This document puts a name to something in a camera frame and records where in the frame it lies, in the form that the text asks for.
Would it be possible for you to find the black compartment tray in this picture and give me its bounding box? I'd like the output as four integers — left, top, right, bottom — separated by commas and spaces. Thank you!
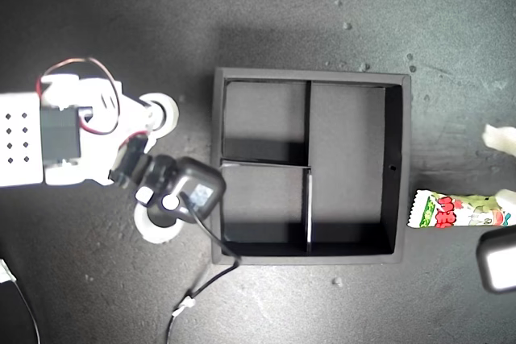
210, 67, 413, 267

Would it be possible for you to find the white cable connector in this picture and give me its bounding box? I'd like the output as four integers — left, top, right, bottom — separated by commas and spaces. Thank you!
0, 258, 18, 284

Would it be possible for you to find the white tape roll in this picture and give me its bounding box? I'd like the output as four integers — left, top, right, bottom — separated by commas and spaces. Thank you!
134, 198, 185, 245
139, 93, 180, 135

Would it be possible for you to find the red servo wire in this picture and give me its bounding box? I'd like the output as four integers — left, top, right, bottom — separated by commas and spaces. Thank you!
35, 57, 122, 135

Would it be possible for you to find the black camera cable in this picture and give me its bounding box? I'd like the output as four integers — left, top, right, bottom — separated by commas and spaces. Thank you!
167, 193, 243, 344

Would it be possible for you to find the green printed snack bar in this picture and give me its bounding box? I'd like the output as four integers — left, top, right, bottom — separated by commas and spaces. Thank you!
406, 189, 516, 230

